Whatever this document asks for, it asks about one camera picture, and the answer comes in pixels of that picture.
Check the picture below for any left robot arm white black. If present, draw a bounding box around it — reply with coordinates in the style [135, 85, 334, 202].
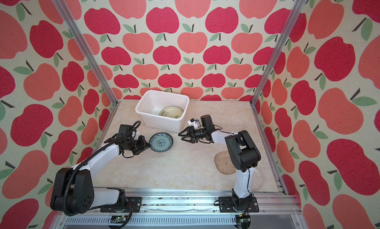
[50, 136, 150, 216]

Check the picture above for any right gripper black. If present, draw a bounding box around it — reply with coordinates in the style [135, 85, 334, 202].
[177, 126, 205, 143]

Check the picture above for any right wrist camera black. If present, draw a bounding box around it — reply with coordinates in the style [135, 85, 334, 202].
[201, 115, 215, 132]

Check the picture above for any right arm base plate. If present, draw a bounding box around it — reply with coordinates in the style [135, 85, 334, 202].
[214, 195, 260, 213]

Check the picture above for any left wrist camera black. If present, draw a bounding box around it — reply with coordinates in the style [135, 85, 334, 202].
[117, 125, 134, 137]

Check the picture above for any white plastic bin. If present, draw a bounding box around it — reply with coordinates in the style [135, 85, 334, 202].
[135, 90, 190, 133]

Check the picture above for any brown glass plate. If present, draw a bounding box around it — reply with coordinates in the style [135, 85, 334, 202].
[214, 151, 236, 175]

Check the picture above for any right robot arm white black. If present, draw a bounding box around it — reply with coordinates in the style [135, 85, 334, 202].
[178, 126, 261, 199]

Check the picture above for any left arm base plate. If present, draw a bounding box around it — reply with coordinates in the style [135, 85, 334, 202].
[101, 196, 142, 213]

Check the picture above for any aluminium frame post right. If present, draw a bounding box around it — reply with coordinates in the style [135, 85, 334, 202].
[250, 0, 306, 109]

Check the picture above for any cream plate with plant drawing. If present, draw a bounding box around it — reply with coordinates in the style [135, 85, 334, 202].
[159, 106, 183, 119]

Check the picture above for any aluminium front rail frame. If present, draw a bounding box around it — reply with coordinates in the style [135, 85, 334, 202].
[47, 187, 308, 229]

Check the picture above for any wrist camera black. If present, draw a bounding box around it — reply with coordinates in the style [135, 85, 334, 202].
[117, 125, 134, 137]
[201, 115, 215, 132]

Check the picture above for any black corrugated cable conduit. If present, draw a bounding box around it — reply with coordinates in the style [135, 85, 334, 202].
[62, 120, 142, 229]

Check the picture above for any blue patterned plate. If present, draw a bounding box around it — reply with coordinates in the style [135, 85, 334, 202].
[149, 133, 173, 152]

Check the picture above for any aluminium frame post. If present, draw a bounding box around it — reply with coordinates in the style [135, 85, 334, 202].
[52, 0, 118, 106]
[250, 0, 306, 109]

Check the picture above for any aluminium frame post left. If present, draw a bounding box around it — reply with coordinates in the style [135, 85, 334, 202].
[52, 0, 118, 106]

